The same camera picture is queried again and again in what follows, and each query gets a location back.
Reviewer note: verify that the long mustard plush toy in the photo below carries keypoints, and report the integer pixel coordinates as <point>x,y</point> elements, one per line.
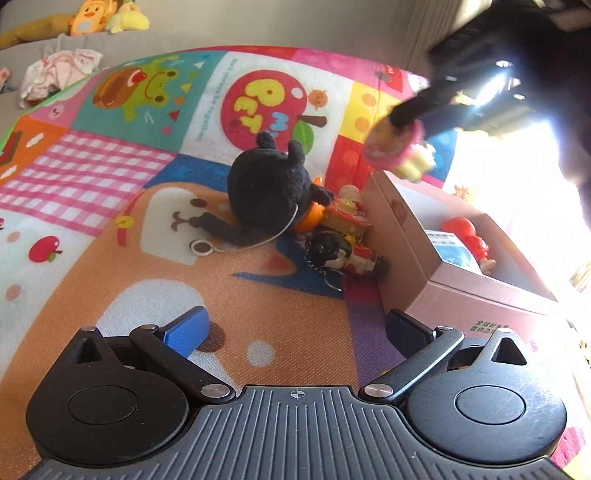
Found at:
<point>32,32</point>

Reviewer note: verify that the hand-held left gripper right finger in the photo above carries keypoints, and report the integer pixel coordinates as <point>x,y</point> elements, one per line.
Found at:
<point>408,330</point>

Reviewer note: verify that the colourful cartoon play mat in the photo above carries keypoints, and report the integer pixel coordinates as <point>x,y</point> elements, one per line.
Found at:
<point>115,184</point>

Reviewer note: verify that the red plastic figure toy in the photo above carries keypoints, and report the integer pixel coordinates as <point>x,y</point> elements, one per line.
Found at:
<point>466,230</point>

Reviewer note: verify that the pile of pink-white clothes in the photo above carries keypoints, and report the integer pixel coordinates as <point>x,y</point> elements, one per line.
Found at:
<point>60,76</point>

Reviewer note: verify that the orange plastic pumpkin toy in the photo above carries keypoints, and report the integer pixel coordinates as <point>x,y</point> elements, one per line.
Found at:
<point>309,219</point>

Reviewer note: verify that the black plush toy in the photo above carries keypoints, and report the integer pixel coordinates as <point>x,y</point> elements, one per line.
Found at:
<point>268,194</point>

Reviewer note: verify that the pink cardboard box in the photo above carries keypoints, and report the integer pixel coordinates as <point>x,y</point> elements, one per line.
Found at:
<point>397,258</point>

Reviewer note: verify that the yellow duck plush toy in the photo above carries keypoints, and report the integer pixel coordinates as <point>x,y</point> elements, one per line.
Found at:
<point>90,18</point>

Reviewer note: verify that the pink round cartoon toy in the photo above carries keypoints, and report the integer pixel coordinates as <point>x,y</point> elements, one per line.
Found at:
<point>392,147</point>

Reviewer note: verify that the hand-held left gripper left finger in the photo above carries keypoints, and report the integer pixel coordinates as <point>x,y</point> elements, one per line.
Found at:
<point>187,330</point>

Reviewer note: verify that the red-yellow wooden doll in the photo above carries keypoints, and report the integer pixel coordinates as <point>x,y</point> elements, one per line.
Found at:
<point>344,217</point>

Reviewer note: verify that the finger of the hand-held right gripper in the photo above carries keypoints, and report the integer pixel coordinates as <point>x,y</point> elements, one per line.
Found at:
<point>425,104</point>

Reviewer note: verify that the blue tissue pack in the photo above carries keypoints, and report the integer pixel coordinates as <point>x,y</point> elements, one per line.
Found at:
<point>455,256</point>

